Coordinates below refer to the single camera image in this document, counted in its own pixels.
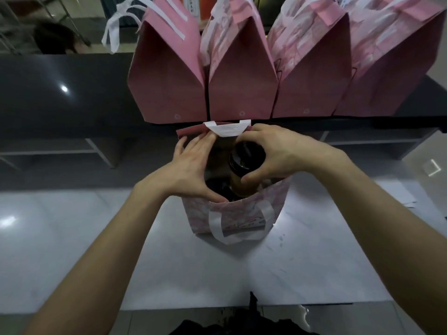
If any orange box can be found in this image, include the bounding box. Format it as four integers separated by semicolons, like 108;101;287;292
198;0;218;21

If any person's right hand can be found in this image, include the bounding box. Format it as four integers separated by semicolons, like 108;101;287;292
236;123;347;192

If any closed pink paper bag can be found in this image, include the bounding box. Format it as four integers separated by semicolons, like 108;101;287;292
200;0;279;122
267;0;353;119
333;0;447;117
102;0;207;124

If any drink cup with black lid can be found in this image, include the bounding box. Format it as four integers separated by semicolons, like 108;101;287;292
228;141;267;200

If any black counter shelf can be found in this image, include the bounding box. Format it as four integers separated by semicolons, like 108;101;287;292
0;53;447;169

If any white paper sheet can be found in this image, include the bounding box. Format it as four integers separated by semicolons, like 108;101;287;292
374;179;420;209

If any dark drink cup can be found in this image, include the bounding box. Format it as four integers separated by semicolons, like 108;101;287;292
205;177;239;203

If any person's left forearm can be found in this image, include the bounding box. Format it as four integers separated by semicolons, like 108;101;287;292
23;181;170;335

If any pink paper bag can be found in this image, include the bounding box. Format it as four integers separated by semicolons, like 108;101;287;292
267;0;353;119
333;0;447;117
176;119;292;245
102;0;207;124
200;0;279;122

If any person's left hand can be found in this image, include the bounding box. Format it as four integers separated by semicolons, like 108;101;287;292
134;131;228;205

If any person's right forearm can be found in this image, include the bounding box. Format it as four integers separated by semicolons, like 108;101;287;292
312;150;447;335

